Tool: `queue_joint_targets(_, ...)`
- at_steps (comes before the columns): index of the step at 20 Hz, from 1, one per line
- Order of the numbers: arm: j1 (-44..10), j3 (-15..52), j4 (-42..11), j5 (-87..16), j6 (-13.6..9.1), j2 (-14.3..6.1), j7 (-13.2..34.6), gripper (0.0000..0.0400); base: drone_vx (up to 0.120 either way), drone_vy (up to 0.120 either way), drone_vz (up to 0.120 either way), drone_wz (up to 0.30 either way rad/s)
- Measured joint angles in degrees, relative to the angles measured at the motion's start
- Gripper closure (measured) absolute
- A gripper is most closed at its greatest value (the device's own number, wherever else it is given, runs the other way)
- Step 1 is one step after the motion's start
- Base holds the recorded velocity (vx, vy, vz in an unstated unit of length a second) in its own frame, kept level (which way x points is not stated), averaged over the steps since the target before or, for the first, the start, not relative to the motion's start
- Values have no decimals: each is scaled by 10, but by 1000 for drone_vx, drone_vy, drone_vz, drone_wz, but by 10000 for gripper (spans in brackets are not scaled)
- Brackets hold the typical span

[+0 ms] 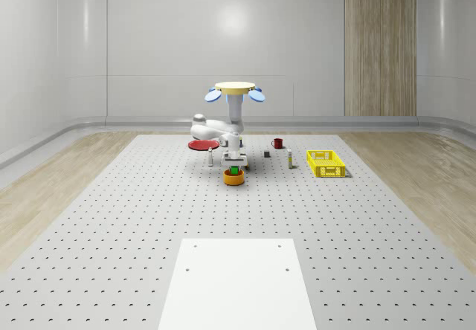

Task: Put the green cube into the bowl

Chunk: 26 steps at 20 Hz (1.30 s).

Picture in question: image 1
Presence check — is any white board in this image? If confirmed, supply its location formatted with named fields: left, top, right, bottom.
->
left=157, top=238, right=318, bottom=330

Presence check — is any yellow basket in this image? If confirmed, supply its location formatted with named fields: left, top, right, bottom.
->
left=306, top=149, right=347, bottom=178

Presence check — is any red plate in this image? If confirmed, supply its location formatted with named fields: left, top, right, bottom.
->
left=187, top=138, right=222, bottom=153

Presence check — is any yellow bowl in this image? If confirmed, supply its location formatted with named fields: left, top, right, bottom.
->
left=222, top=169, right=245, bottom=187

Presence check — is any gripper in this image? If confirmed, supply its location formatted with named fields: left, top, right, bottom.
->
left=221, top=152, right=248, bottom=172

